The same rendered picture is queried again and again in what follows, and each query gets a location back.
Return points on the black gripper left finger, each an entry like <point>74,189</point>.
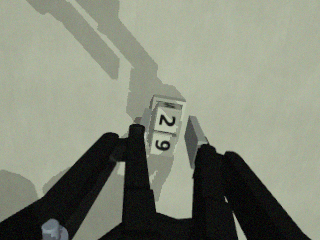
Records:
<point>61,211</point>

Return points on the grey cube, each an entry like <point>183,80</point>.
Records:
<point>162,143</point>
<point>167,117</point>

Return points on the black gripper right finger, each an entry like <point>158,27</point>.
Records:
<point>259,214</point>

